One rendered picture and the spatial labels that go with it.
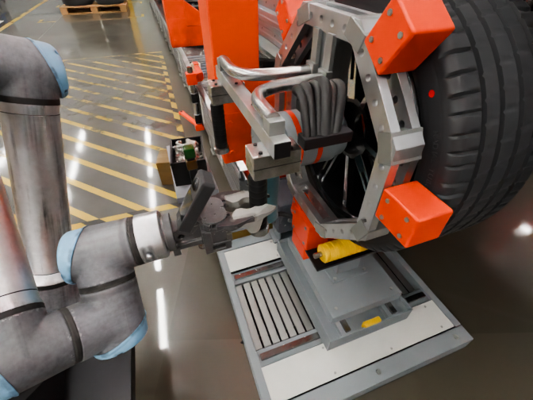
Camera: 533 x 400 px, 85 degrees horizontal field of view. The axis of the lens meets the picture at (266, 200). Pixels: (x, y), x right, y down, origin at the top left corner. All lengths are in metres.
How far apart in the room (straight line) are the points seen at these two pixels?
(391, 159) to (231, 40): 0.70
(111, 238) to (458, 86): 0.60
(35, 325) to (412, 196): 0.62
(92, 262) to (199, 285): 0.96
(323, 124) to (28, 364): 0.54
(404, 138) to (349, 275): 0.78
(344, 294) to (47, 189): 0.99
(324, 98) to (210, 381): 1.08
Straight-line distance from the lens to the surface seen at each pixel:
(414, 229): 0.53
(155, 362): 1.36
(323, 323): 1.20
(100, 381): 1.06
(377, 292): 1.23
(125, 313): 0.57
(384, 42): 0.53
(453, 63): 0.57
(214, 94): 0.79
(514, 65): 0.66
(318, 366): 1.21
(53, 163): 0.86
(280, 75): 0.68
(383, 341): 1.31
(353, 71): 0.80
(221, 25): 1.05
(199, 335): 1.35
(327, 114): 0.50
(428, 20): 0.52
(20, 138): 0.84
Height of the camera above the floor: 1.21
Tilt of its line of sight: 41 degrees down
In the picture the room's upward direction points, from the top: straight up
